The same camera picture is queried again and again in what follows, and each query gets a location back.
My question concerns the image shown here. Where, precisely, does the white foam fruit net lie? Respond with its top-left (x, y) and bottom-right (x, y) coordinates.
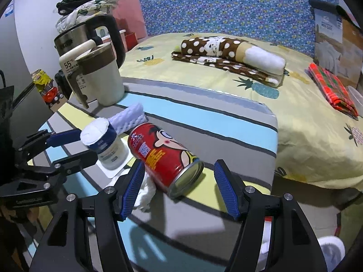
top-left (109, 102), bottom-right (146, 135)

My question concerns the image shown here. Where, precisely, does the striped table cover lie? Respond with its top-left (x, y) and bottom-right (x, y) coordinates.
top-left (28, 82), bottom-right (278, 272)

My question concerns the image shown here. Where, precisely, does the printed cardboard box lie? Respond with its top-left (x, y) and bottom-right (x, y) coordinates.
top-left (313, 6), bottom-right (363, 90)

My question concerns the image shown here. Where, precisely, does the red cartoon print can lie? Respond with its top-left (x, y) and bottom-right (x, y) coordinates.
top-left (128, 122), bottom-right (205, 199)

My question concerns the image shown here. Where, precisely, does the red plaid folded cloth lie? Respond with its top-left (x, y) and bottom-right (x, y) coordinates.
top-left (309, 62), bottom-right (359, 119)

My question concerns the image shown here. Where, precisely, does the red yellow toy truck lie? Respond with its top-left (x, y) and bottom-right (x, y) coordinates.
top-left (32, 69), bottom-right (65, 108)

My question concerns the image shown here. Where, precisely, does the yellow pineapple print bedsheet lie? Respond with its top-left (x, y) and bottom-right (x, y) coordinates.
top-left (118, 31), bottom-right (363, 192)

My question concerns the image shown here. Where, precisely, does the green wrinkled curtain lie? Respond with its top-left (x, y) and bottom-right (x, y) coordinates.
top-left (339, 195), bottom-right (363, 241)

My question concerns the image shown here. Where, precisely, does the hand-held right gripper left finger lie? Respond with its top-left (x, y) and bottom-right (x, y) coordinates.
top-left (28, 160), bottom-right (145, 272)

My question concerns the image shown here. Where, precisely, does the floral cloth pile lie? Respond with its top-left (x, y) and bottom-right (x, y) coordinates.
top-left (55, 0), bottom-right (120, 34)

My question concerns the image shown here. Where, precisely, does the crumpled white tissue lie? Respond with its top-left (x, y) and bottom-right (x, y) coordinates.
top-left (133, 171), bottom-right (156, 212)

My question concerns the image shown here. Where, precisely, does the white yogurt bottle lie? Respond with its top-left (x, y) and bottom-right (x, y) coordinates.
top-left (80, 118), bottom-right (129, 170)

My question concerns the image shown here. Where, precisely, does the white plastic bin liner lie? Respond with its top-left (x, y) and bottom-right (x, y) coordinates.
top-left (323, 242), bottom-right (343, 272)

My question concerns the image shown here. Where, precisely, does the white round trash bin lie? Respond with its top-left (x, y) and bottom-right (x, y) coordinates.
top-left (318, 235), bottom-right (346, 272)

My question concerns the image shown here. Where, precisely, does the stainless steel kettle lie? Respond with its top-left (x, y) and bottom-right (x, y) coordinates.
top-left (54, 15), bottom-right (126, 68)

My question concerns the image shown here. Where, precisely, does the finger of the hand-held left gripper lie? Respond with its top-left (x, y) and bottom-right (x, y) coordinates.
top-left (14, 151), bottom-right (100, 180)
top-left (18, 129), bottom-right (83, 159)

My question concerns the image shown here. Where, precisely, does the brown polka dot blanket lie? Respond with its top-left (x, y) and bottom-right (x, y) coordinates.
top-left (171, 35), bottom-right (287, 88)

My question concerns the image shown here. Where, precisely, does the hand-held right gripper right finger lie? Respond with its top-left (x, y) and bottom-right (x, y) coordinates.
top-left (213, 159), bottom-right (335, 272)

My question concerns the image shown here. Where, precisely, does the grey metal panel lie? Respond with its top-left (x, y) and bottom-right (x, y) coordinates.
top-left (11, 81), bottom-right (54, 142)

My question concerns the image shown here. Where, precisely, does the blue floral mattress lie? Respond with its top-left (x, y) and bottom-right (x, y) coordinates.
top-left (133, 0), bottom-right (341, 60)

